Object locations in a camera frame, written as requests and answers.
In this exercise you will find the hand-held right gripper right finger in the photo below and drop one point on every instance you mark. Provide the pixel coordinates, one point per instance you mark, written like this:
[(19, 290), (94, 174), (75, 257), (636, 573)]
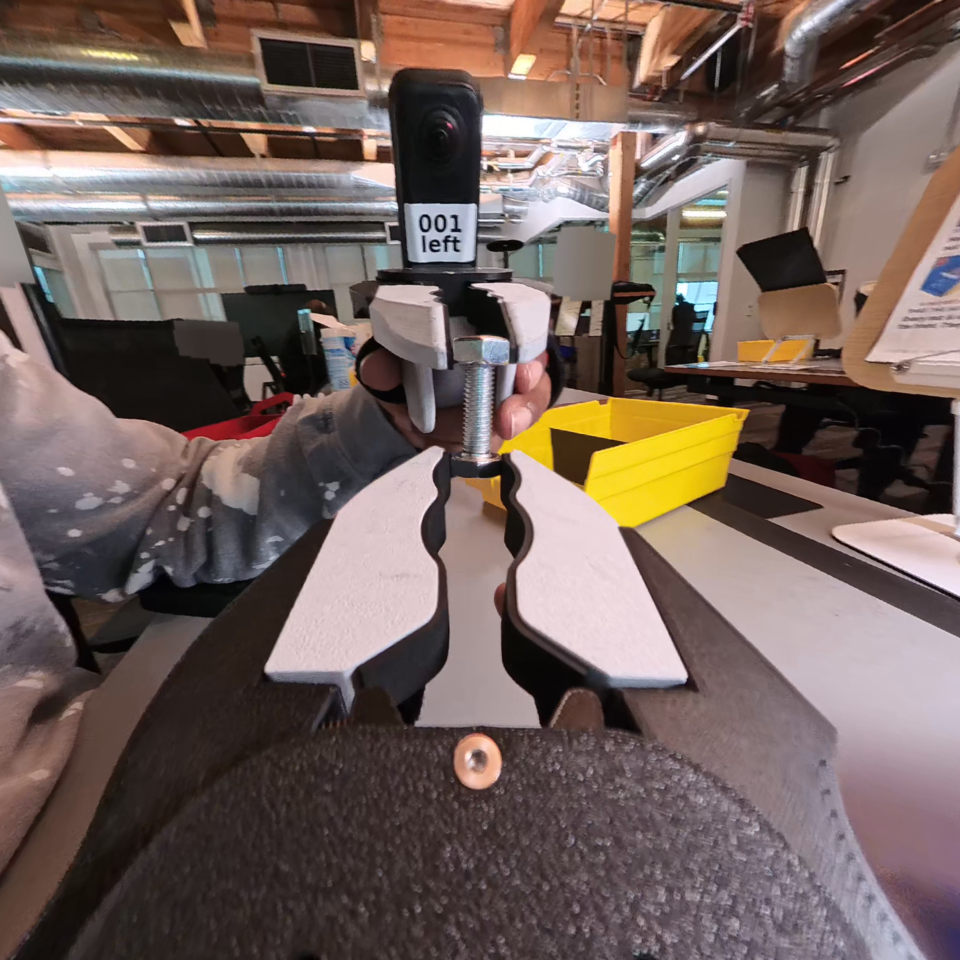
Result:
[(585, 592)]

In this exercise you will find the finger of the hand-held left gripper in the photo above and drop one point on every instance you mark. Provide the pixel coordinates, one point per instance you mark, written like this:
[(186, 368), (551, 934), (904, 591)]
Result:
[(409, 322), (529, 319)]

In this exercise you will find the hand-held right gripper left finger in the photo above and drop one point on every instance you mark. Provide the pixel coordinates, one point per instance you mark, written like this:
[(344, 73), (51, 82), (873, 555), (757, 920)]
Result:
[(360, 585)]

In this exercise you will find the silver hex bolt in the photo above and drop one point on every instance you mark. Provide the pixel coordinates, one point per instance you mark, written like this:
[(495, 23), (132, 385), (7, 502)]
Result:
[(478, 409)]

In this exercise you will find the large yellow plastic bin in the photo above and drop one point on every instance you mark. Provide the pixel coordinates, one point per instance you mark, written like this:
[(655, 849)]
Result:
[(660, 465)]

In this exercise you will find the person's left forearm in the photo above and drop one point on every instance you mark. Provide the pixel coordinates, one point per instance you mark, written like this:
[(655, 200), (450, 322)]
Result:
[(225, 487)]

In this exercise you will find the person's left hand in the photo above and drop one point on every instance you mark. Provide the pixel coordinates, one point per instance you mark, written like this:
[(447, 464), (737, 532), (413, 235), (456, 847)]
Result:
[(525, 397)]

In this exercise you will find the black floor lamp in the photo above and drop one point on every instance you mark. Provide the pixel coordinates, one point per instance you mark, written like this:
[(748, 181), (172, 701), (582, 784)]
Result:
[(506, 245)]

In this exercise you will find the white wipes canister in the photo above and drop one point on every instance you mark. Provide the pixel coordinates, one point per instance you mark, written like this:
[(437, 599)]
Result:
[(337, 364)]

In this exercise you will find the black bin divider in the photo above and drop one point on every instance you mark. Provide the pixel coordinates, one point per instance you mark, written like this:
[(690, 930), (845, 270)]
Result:
[(585, 454)]

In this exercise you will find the black monitor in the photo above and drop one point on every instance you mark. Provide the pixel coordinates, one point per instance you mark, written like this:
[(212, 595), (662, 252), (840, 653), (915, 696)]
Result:
[(262, 322)]

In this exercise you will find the black office chair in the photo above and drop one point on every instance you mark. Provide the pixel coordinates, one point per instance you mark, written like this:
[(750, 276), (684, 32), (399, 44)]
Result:
[(679, 337)]

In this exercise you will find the large white air vent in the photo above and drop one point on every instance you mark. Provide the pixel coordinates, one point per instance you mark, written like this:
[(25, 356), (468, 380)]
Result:
[(307, 64)]

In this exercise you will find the red tote bag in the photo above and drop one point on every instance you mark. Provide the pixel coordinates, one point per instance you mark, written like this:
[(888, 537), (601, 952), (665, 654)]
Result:
[(247, 420)]

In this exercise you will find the black flat mat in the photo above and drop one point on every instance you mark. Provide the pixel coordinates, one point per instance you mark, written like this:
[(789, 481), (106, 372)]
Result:
[(765, 495)]

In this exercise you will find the small yellow bin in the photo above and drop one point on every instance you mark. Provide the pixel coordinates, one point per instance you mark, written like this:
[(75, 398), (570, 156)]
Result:
[(754, 351)]

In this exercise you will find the wooden top desk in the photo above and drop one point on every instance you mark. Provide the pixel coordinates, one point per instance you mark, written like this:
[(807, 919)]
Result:
[(750, 371)]

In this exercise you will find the dark red ottoman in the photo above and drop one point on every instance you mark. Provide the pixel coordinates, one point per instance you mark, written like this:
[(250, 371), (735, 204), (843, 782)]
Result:
[(787, 465)]

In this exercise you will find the black flag panel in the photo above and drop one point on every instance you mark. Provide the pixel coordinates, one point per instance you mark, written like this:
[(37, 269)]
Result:
[(780, 262)]

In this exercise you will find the small white air vent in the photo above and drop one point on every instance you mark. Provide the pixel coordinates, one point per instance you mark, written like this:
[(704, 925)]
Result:
[(165, 232)]

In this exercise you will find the small wooden board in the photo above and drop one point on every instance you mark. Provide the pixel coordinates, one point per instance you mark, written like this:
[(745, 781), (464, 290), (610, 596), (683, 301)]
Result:
[(799, 315)]

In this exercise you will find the large black screen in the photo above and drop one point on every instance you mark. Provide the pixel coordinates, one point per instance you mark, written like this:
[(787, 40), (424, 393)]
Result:
[(112, 375)]

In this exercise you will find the wooden document board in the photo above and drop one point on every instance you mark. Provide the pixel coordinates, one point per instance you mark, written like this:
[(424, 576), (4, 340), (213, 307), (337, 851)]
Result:
[(892, 300)]

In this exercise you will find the printed instruction sheet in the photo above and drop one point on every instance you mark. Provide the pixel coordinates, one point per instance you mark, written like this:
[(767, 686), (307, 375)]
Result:
[(930, 315)]

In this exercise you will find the wooden support post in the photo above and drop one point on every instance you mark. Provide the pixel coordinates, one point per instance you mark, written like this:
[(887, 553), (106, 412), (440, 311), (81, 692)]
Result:
[(622, 225)]

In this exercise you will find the silver ventilation duct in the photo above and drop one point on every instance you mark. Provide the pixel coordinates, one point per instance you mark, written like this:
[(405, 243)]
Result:
[(112, 82), (187, 180)]

